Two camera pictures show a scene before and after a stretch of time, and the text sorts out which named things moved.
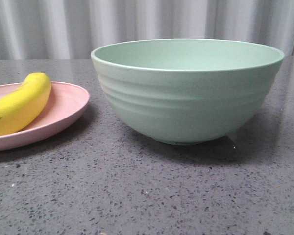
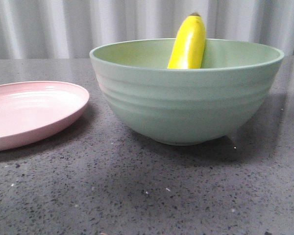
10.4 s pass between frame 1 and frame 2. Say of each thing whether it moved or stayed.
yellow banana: moved
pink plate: stayed
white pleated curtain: stayed
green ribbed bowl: stayed
